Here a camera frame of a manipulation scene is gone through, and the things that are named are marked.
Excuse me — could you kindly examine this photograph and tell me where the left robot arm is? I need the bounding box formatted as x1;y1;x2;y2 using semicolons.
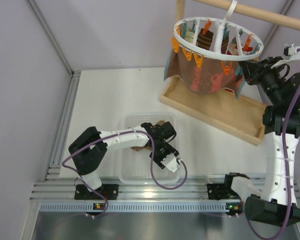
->
68;121;183;200

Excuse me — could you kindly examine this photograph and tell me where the wooden hanging rack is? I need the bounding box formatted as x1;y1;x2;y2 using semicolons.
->
159;0;300;147

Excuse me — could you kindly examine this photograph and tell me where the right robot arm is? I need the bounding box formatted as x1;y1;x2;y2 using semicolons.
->
223;57;300;227

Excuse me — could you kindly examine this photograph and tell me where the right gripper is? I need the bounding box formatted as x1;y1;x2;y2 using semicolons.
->
239;55;285;105

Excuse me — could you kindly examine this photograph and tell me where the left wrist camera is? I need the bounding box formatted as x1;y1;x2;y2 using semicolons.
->
161;154;183;173

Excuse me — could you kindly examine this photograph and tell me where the brown printed cloth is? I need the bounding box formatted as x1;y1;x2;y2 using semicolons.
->
163;50;244;96

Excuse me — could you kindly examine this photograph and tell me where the striped brown sock left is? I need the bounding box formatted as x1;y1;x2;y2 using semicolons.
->
197;28;214;50

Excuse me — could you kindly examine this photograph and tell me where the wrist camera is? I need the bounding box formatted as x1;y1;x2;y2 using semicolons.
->
283;44;300;61
161;154;183;173

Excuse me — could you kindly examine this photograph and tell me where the cream sock on hanger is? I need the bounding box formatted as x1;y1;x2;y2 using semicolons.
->
184;30;197;46

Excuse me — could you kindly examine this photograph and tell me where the slotted metal rail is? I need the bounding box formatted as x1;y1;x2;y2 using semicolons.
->
39;200;243;214

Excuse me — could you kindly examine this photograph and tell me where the tan sock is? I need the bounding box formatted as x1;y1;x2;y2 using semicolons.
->
131;120;166;152

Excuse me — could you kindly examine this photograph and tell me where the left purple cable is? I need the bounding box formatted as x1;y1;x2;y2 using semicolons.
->
62;129;188;221

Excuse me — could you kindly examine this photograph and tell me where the purple cable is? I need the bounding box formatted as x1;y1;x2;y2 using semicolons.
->
244;43;300;239
62;129;188;221

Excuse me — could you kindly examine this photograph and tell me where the red white sock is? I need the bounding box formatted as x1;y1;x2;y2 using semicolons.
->
227;41;256;56

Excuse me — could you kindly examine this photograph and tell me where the white round clip hanger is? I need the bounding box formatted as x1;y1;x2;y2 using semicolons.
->
171;0;264;62

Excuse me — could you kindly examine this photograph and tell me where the orange clip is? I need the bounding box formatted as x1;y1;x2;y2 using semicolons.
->
221;61;233;76

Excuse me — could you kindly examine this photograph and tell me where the light blue sock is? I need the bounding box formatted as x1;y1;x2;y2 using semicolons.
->
236;79;246;100

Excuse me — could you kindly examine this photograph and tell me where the white plastic basket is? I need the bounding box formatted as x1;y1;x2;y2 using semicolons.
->
116;112;181;186

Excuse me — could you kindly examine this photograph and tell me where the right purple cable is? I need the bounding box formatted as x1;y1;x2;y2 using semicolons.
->
244;43;300;239

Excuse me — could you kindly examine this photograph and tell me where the striped brown sock right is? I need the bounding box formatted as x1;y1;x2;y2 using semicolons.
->
221;34;229;54

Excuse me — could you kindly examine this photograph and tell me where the striped brown sock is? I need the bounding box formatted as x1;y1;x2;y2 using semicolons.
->
197;28;214;50
221;34;229;54

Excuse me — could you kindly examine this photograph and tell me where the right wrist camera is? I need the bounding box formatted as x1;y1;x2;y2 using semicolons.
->
283;44;300;61

